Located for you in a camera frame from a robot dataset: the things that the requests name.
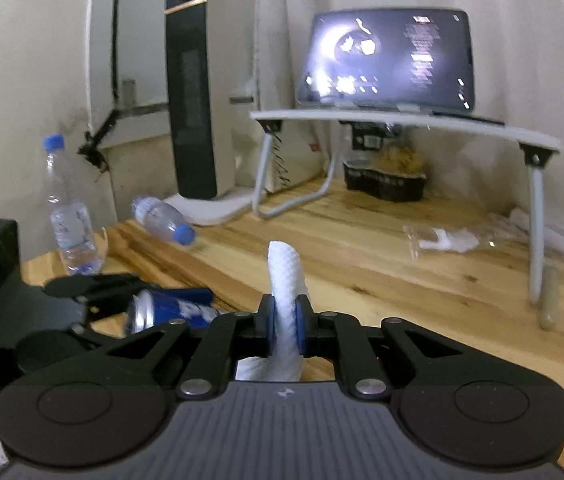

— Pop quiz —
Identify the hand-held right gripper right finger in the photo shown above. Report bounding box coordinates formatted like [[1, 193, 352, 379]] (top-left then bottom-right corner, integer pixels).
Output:
[[296, 294, 468, 401]]

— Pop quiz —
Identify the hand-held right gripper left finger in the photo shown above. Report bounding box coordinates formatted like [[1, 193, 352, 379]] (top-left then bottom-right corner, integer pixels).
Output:
[[104, 294, 279, 401]]

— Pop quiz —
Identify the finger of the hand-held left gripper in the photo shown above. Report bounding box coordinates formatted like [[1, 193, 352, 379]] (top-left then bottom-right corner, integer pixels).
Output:
[[43, 274, 213, 307], [69, 319, 135, 357]]

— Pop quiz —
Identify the blue soda can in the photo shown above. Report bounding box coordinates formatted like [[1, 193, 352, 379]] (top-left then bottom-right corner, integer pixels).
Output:
[[124, 287, 225, 336]]

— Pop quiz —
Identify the white paper towel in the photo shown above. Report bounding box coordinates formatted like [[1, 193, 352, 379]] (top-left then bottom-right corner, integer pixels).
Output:
[[236, 241, 313, 383]]

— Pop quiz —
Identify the clear bottle blue cap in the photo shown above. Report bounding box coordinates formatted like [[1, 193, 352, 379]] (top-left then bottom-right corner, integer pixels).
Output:
[[132, 196, 197, 247], [43, 133, 107, 276]]

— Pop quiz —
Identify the white printed paper bag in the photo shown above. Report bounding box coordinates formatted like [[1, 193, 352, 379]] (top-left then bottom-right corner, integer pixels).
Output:
[[264, 120, 333, 193]]

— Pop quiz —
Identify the clear plastic wrapper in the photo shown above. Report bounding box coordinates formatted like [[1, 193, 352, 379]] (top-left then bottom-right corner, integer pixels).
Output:
[[403, 224, 500, 261]]

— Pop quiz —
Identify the black snack package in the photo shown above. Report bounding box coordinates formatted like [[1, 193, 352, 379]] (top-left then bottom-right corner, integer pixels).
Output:
[[343, 120, 428, 203]]

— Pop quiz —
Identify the black and white tower heater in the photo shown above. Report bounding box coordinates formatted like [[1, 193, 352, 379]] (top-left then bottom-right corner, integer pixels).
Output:
[[163, 0, 263, 226]]

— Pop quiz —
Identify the white folding lap table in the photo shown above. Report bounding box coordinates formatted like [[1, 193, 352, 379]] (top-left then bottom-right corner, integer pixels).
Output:
[[250, 107, 563, 306]]

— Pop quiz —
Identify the white plastic packet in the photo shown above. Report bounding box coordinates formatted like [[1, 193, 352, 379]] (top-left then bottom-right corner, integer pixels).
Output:
[[509, 207, 564, 260]]

